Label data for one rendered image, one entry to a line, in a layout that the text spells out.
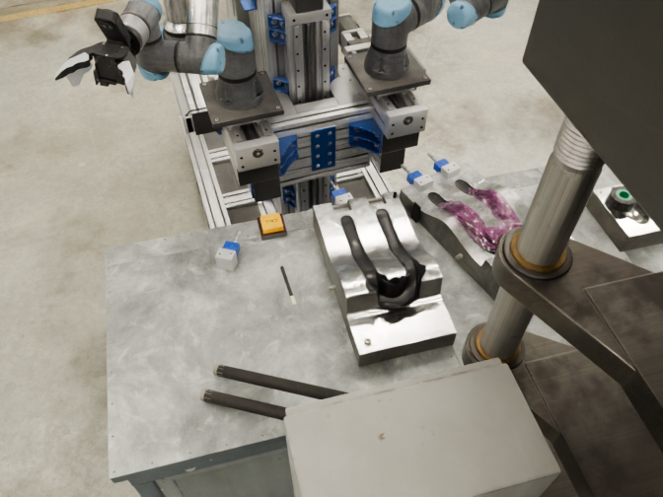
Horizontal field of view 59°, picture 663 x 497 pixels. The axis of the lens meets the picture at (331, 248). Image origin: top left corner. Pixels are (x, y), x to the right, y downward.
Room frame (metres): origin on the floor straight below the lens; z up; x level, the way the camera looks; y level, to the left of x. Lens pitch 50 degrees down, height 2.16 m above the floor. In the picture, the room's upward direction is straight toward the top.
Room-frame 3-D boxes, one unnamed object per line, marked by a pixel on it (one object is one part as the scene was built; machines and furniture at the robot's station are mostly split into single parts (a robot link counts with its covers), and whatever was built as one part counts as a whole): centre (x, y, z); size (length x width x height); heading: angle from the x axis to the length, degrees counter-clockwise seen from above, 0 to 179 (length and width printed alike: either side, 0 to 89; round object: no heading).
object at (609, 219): (1.23, -0.91, 0.84); 0.20 x 0.15 x 0.07; 15
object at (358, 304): (1.01, -0.13, 0.87); 0.50 x 0.26 x 0.14; 15
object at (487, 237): (1.18, -0.45, 0.90); 0.26 x 0.18 x 0.08; 32
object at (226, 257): (1.11, 0.29, 0.83); 0.13 x 0.05 x 0.05; 167
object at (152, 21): (1.31, 0.45, 1.43); 0.11 x 0.08 x 0.09; 173
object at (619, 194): (1.25, -0.88, 0.89); 0.08 x 0.08 x 0.04
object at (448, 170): (1.44, -0.35, 0.86); 0.13 x 0.05 x 0.05; 32
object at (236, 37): (1.55, 0.29, 1.20); 0.13 x 0.12 x 0.14; 83
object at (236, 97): (1.55, 0.29, 1.09); 0.15 x 0.15 x 0.10
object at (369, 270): (1.03, -0.14, 0.92); 0.35 x 0.16 x 0.09; 15
